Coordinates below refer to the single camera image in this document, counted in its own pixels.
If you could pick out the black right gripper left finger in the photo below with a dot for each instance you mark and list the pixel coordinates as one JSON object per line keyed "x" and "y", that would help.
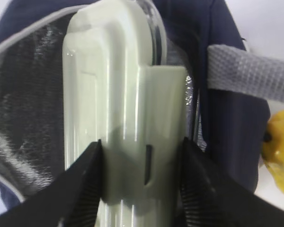
{"x": 72, "y": 200}

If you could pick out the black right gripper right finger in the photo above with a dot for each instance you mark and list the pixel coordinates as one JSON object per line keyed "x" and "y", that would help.
{"x": 211, "y": 198}

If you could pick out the yellow pear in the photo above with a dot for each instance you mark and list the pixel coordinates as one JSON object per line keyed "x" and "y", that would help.
{"x": 273, "y": 148}

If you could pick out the navy blue lunch bag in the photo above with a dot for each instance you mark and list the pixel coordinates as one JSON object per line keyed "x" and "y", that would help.
{"x": 233, "y": 123}

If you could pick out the green lid glass container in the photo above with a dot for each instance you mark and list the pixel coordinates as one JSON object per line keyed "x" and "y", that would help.
{"x": 118, "y": 88}

